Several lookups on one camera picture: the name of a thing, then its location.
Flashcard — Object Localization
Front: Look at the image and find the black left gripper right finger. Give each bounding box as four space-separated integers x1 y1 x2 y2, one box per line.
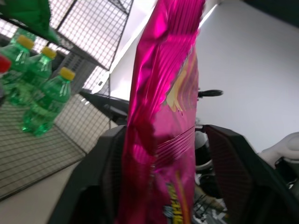
204 124 299 224

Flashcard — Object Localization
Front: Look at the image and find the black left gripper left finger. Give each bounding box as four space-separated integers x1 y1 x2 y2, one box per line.
48 125 128 224

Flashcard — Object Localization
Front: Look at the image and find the magenta foil chip bag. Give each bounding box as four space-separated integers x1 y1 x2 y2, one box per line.
114 0 206 224

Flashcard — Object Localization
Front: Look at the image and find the green bottle with yellow cap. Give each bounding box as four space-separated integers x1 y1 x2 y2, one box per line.
9 46 57 105
0 35 35 94
22 67 76 137

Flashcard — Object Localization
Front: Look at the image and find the green chip bag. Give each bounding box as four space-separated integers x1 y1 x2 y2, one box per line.
0 0 61 45

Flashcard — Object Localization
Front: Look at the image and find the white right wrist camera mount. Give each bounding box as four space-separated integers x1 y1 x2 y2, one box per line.
258 132 299 169

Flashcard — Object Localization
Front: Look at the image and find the black wire mesh rack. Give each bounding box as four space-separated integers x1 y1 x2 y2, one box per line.
0 0 135 201

